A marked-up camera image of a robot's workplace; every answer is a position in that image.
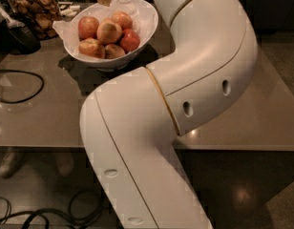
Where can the apple with sticker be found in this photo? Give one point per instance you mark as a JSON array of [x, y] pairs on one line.
[[108, 32]]

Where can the back left apple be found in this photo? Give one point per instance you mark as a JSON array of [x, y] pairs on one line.
[[87, 27]]

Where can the white shoe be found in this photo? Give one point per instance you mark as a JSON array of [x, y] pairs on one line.
[[64, 163], [10, 163]]

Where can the red right apple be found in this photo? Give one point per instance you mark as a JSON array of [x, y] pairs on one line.
[[129, 40]]

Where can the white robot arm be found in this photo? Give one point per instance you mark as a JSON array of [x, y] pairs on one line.
[[128, 124]]

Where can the front left apple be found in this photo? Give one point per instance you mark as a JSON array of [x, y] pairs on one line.
[[92, 47]]

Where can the left white shoe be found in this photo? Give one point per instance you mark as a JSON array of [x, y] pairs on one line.
[[10, 163]]

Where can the white bowl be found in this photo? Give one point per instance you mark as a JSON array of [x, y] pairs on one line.
[[110, 64]]

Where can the front middle apple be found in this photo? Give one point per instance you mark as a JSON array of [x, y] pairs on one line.
[[113, 51]]

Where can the white items behind bowl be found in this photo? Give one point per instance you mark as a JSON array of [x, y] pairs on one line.
[[69, 10]]

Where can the glass jar of dried chips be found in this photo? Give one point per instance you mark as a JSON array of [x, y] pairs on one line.
[[41, 13]]

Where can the right white shoe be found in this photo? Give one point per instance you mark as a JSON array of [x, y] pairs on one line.
[[64, 163]]

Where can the back right apple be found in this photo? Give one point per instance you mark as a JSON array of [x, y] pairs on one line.
[[123, 19]]

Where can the black round appliance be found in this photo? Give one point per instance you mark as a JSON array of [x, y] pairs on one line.
[[20, 40]]

